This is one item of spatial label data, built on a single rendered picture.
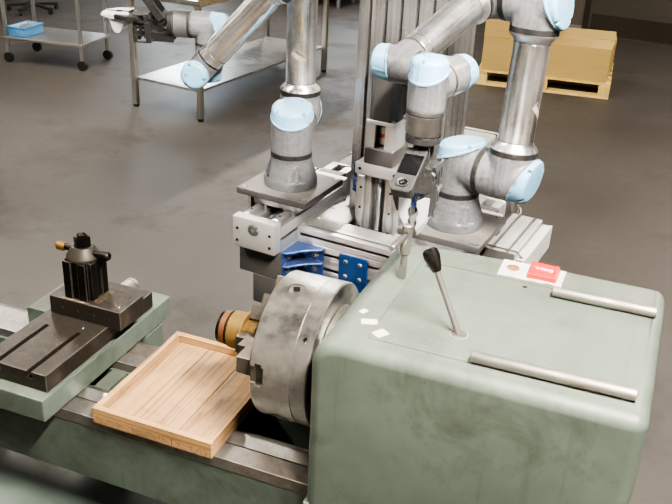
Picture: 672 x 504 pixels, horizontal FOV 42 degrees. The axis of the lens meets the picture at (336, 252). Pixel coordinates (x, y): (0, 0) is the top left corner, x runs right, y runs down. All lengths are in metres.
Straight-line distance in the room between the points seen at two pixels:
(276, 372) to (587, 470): 0.61
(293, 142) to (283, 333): 0.80
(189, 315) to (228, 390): 2.06
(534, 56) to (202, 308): 2.50
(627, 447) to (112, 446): 1.14
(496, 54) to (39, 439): 6.45
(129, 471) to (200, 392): 0.24
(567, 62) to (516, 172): 5.94
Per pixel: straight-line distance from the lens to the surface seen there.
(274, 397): 1.80
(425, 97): 1.71
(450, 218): 2.25
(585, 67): 8.07
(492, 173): 2.17
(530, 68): 2.11
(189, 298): 4.29
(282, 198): 2.42
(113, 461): 2.14
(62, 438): 2.20
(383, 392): 1.60
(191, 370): 2.18
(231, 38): 2.40
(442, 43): 1.95
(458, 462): 1.64
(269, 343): 1.76
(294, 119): 2.40
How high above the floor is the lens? 2.10
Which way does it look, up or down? 26 degrees down
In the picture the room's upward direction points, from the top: 3 degrees clockwise
